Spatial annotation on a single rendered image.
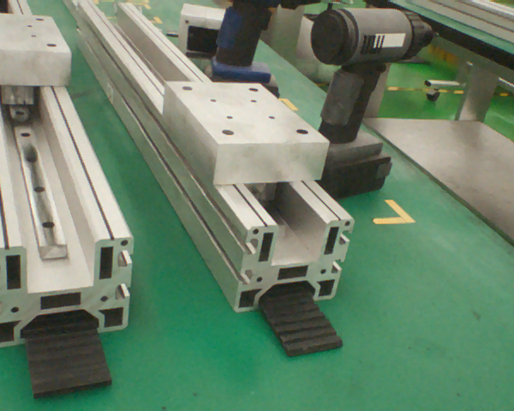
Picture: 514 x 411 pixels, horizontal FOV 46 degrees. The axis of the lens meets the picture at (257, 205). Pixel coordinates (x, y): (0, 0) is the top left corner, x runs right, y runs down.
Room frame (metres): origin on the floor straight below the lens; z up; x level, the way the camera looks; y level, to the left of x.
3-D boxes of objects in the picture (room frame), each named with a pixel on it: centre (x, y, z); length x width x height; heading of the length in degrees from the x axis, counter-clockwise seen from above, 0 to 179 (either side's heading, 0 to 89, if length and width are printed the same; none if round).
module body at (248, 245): (0.79, 0.15, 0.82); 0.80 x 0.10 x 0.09; 29
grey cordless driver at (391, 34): (0.72, -0.11, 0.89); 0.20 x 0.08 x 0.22; 133
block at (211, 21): (1.15, 0.17, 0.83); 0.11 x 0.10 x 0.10; 97
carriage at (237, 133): (0.57, 0.03, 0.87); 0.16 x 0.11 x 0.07; 29
